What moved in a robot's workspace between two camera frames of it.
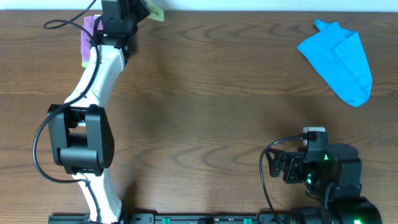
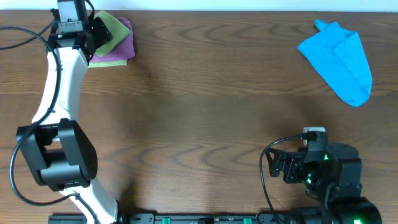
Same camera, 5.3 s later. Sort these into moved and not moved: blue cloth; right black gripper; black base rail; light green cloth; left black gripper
Moved: left black gripper; light green cloth
Not moved: black base rail; right black gripper; blue cloth
